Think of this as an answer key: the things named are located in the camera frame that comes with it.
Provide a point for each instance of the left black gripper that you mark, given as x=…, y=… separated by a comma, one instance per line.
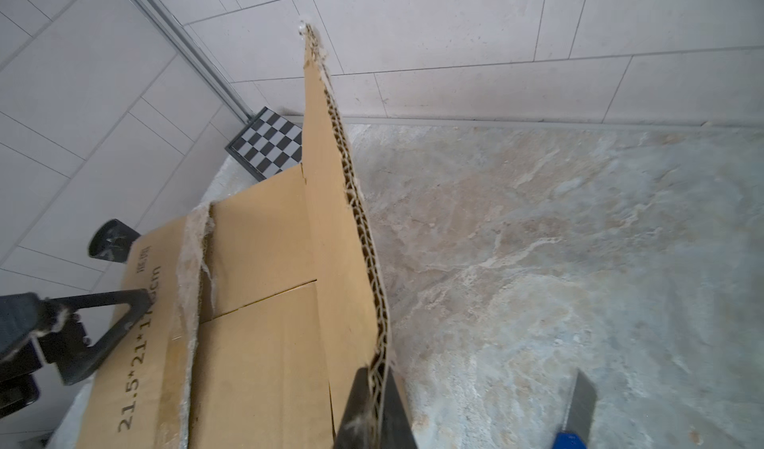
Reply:
x=71, y=352

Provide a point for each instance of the brown cardboard express box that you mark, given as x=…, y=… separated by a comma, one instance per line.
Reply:
x=265, y=305

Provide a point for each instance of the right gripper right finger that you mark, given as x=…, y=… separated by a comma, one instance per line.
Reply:
x=396, y=432

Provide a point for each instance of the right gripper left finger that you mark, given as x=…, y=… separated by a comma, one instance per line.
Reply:
x=355, y=426

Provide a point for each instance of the black white chessboard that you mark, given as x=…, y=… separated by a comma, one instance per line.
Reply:
x=268, y=145

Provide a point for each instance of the left corner aluminium post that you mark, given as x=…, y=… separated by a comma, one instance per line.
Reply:
x=196, y=56

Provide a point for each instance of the blue utility knife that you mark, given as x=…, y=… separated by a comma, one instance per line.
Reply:
x=577, y=423

